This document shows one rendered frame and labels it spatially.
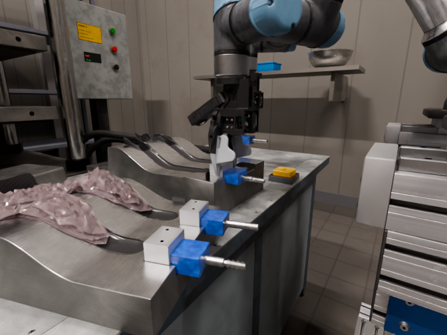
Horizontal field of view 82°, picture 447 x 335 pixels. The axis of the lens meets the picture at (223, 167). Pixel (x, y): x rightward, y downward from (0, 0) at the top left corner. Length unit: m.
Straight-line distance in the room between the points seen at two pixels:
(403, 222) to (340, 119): 2.47
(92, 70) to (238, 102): 0.94
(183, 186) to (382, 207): 0.41
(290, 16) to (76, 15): 1.06
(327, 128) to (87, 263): 2.65
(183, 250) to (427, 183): 0.30
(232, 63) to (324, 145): 2.39
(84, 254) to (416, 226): 0.42
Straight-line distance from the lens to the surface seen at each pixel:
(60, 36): 1.19
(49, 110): 1.21
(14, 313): 0.46
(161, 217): 0.50
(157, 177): 0.66
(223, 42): 0.56
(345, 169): 2.88
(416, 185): 0.37
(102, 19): 1.46
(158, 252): 0.36
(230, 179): 0.58
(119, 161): 0.77
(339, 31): 0.61
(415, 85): 2.77
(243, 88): 0.55
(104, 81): 1.40
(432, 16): 1.00
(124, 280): 0.35
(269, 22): 0.47
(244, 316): 0.87
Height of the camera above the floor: 1.06
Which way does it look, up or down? 14 degrees down
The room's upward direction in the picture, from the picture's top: straight up
